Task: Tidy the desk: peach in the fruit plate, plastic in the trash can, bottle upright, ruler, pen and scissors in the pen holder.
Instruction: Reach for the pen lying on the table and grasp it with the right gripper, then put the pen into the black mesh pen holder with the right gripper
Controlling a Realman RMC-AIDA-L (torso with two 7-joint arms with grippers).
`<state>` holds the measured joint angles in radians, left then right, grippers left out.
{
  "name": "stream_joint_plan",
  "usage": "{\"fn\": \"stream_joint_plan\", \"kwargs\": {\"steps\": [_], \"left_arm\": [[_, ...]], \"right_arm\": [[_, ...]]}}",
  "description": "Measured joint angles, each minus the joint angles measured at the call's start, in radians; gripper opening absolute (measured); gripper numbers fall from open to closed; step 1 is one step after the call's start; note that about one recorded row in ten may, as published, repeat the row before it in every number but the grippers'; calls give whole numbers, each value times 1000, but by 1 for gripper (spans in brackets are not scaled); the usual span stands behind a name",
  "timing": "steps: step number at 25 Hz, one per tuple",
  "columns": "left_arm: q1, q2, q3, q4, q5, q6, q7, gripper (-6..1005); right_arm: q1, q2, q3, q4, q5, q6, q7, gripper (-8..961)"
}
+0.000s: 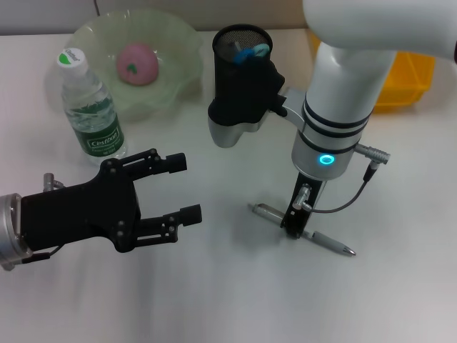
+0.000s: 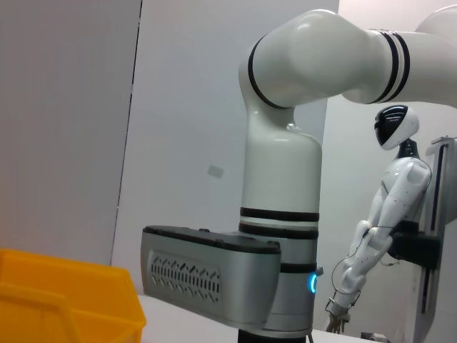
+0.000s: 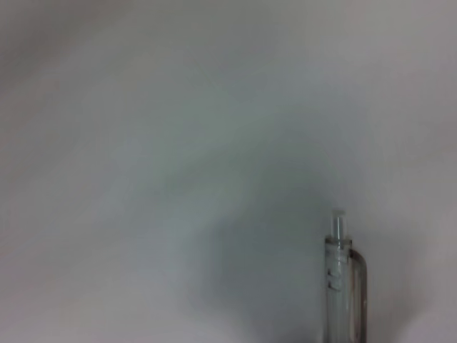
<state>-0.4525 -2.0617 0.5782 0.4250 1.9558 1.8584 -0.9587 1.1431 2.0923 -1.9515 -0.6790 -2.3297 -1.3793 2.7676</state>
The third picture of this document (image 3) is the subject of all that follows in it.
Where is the silver ballpoint pen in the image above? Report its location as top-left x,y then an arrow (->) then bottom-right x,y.
322,209 -> 369,343

